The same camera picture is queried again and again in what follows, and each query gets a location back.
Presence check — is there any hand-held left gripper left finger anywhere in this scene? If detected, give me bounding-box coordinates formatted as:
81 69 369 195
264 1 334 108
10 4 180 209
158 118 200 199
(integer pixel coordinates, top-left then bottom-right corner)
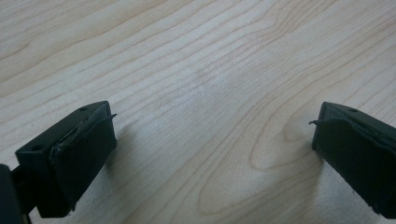
14 100 119 218

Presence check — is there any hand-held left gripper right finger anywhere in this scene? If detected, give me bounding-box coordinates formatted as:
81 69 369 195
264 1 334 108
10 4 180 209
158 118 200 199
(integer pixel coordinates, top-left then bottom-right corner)
308 101 396 220

